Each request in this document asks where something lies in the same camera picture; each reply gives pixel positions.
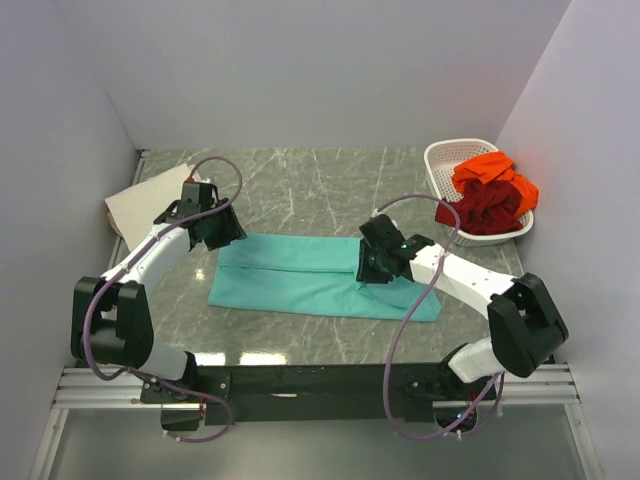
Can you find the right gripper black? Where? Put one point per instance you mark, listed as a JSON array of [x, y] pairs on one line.
[[364, 274]]

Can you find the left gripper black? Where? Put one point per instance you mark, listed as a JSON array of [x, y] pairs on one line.
[[231, 231]]

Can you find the teal t shirt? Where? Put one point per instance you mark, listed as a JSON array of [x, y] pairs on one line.
[[305, 275]]

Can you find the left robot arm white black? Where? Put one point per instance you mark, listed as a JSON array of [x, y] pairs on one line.
[[111, 319]]

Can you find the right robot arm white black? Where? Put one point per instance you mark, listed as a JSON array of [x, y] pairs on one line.
[[525, 326]]

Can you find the folded cream t shirt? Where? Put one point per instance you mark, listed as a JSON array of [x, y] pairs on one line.
[[135, 208]]

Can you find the dark red t shirt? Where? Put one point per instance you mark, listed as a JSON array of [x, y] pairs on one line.
[[488, 209]]

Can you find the folded tan t shirt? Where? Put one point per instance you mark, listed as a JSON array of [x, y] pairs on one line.
[[113, 225]]

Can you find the white plastic laundry basket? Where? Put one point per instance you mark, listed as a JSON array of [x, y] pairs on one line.
[[440, 159]]

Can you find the orange t shirt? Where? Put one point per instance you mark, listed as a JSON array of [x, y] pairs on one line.
[[496, 166]]

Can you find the black base crossbar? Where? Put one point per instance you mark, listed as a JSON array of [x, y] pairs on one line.
[[333, 392]]

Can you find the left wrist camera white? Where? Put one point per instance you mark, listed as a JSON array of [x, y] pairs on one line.
[[198, 179]]

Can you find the aluminium frame rail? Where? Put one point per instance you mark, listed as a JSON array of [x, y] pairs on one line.
[[107, 430]]

